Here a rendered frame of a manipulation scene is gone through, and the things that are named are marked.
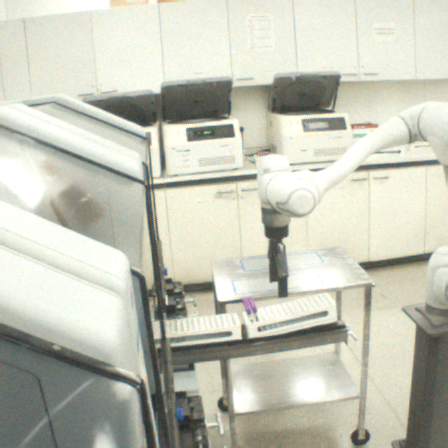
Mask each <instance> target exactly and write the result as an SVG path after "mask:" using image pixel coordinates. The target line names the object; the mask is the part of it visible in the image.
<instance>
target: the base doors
mask: <svg viewBox="0 0 448 448"><path fill-rule="evenodd" d="M374 176H375V177H378V178H383V177H385V176H386V177H389V179H378V178H377V179H374V178H373V177H374ZM363 178H367V180H360V181H352V179H354V180H355V179H363ZM236 186H237V190H236ZM346 186H347V189H338V190H332V189H331V190H329V191H328V192H326V193H325V194H324V196H323V198H322V202H321V203H319V204H318V205H317V206H316V208H315V209H314V211H313V212H312V213H310V214H309V215H307V216H305V217H300V219H295V217H290V223H289V224H288V236H287V237H285V238H283V239H282V241H283V243H284V245H285V246H286V253H287V252H297V251H308V250H319V248H329V247H339V246H341V247H342V248H343V250H344V251H345V252H346V253H347V254H348V255H349V256H350V257H352V258H353V259H354V260H355V261H356V262H357V263H361V262H368V261H369V262H370V261H378V260H386V259H393V258H396V257H401V256H409V255H416V254H423V253H430V252H435V250H436V249H437V248H439V247H442V246H448V190H447V185H446V180H445V174H444V169H443V166H442V165H436V166H427V167H419V168H411V167H410V168H401V169H392V170H383V171H376V170H374V171H363V172H353V173H351V174H350V175H349V176H348V177H347V178H345V179H344V180H343V181H342V182H340V183H339V184H337V185H336V186H334V187H346ZM255 187H256V188H257V181H250V182H239V183H232V184H221V185H209V186H197V187H187V188H176V189H165V192H164V190H155V192H154V194H155V203H156V212H157V220H158V231H159V239H161V241H162V255H163V263H164V267H168V276H166V277H165V279H168V278H172V279H173V282H176V281H181V283H182V284H183V285H184V284H193V283H204V282H212V272H211V265H210V260H214V259H225V258H235V257H246V256H256V255H267V254H268V247H269V238H267V237H266V236H265V227H264V224H261V210H260V201H259V199H258V192H257V190H249V191H242V189H253V188H255ZM334 187H333V188H334ZM230 190H232V191H234V192H232V193H221V194H216V192H217V191H218V192H225V191H230ZM165 195H166V202H165ZM242 195H243V196H244V199H240V196H242ZM232 197H234V199H235V200H234V201H232ZM208 200H211V203H203V204H195V202H198V201H208ZM237 202H238V206H237ZM166 205H167V212H166ZM167 215H168V222H167ZM238 217H239V221H238ZM168 225H169V232H168ZM239 233H240V236H239ZM169 235H170V241H169ZM307 237H308V238H307ZM170 246H171V251H170ZM240 248H242V252H240ZM172 255H173V261H172ZM173 265H174V271H173ZM174 276H175V281H174Z"/></svg>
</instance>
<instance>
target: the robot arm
mask: <svg viewBox="0 0 448 448"><path fill-rule="evenodd" d="M414 141H419V142H429V144H430V146H431V148H432V149H433V151H434V153H435V156H436V159H437V161H438V162H439V163H440V164H442V165H443V169H444V174H445V180H446V185H447V190H448V103H447V102H429V101H427V102H424V103H422V104H419V105H418V106H417V105H415V106H413V107H411V108H409V109H407V110H403V112H401V113H399V114H398V115H396V116H395V117H392V118H391V119H389V120H388V121H387V122H386V123H385V124H383V125H382V126H380V127H378V128H376V129H375V130H373V131H372V132H370V133H369V134H368V135H366V136H365V137H362V138H360V139H359V140H358V141H357V142H356V143H355V144H354V145H353V146H351V147H350V148H349V149H348V150H347V151H346V152H345V154H344V155H343V156H342V157H341V158H340V159H339V160H338V161H337V162H335V163H333V164H332V165H331V166H329V167H327V168H325V169H323V170H320V171H317V172H311V171H309V170H307V169H304V170H301V171H296V172H291V168H290V165H289V163H288V161H287V158H286V156H284V155H279V154H270V155H266V156H264V157H262V158H261V159H260V161H259V164H258V170H257V192H258V199H259V201H260V210H261V224H264V227H265V236H266V237H267V238H269V247H268V258H269V275H270V280H269V283H273V282H278V297H279V298H286V297H288V278H289V275H288V266H287V258H286V246H285V245H284V243H283V241H282V239H283V238H285V237H287V236H288V224H289V223H290V217H295V219H300V217H305V216H307V215H309V214H310V213H312V212H313V211H314V209H315V208H316V206H317V205H318V204H319V203H321V202H322V198H323V196H324V194H325V193H326V192H328V191H329V190H331V189H332V188H333V187H334V186H336V185H337V184H339V183H340V182H342V181H343V180H344V179H345V178H347V177H348V176H349V175H350V174H351V173H352V172H353V171H354V170H355V169H356V168H357V167H358V166H359V165H360V164H361V163H362V162H364V161H365V160H366V159H367V158H368V156H370V155H371V154H372V155H373V154H375V153H377V152H379V151H381V150H384V149H387V148H390V147H394V146H395V147H398V146H402V145H406V144H408V143H411V142H414ZM282 274H283V275H282ZM414 310H416V311H418V312H420V314H421V315H422V316H423V317H424V318H425V319H427V320H428V321H429V322H430V323H431V326H432V327H433V328H436V327H440V326H444V325H448V246H442V247H439V248H437V249H436V250H435V252H434V253H433V254H432V256H431V258H430V260H429V263H428V267H427V273H426V298H425V304H421V305H417V306H415V308H414Z"/></svg>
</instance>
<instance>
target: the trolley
mask: <svg viewBox="0 0 448 448"><path fill-rule="evenodd" d="M286 258H287V266H288V275H289V278H288V297H286V298H289V297H298V296H308V295H310V294H317V293H327V292H336V300H335V305H336V313H337V314H338V315H339V316H340V317H341V318H342V313H341V294H342V291H345V290H349V289H354V288H364V287H365V294H364V321H363V344H362V364H361V383H360V392H359V390H358V389H357V386H356V384H355V383H354V381H353V379H351V375H350V373H349V372H348V370H347V369H346V368H345V366H344V365H345V364H344V362H343V361H342V360H341V358H340V348H341V343H336V344H335V351H332V352H330V353H323V354H314V355H305V356H298V357H296V358H288V359H279V360H270V361H261V362H252V363H243V364H234V365H231V359H230V360H220V366H221V377H222V388H223V392H222V395H223V396H222V397H221V398H219V399H218V401H217V405H218V408H219V409H220V410H222V411H229V422H230V432H231V447H230V448H241V447H239V446H237V440H236V439H237V429H236V417H235V416H241V415H252V414H260V413H266V412H272V411H281V410H289V409H296V408H305V407H313V406H318V405H321V404H329V403H337V402H345V401H348V400H353V399H360V401H359V418H358V425H356V429H355V430H354V431H353V432H352V433H351V436H350V438H351V441H352V443H353V444H354V445H355V446H360V445H363V444H365V443H367V442H368V441H369V439H370V432H369V431H368V429H365V428H364V425H365V409H366V392H367V374H368V355H369V335H370V311H371V302H372V287H376V284H375V283H374V282H373V281H372V280H371V279H372V278H371V277H370V276H369V275H368V274H367V273H366V272H365V271H364V270H363V269H362V268H361V267H360V265H359V264H358V263H357V262H356V261H355V260H354V259H353V258H352V257H350V256H349V255H348V254H347V253H346V252H345V251H344V250H343V248H342V247H341V246H339V247H329V248H319V250H308V251H297V252H287V253H286ZM210 265H211V272H212V284H213V296H214V309H215V316H216V315H225V314H227V309H226V305H229V304H239V303H242V299H244V297H246V298H247V299H248V302H249V298H248V297H249V296H252V297H253V299H254V301H259V300H269V299H279V297H278V282H273V283H269V280H270V275H269V258H268V254H267V255H256V256H246V257H235V258H225V259H214V260H210Z"/></svg>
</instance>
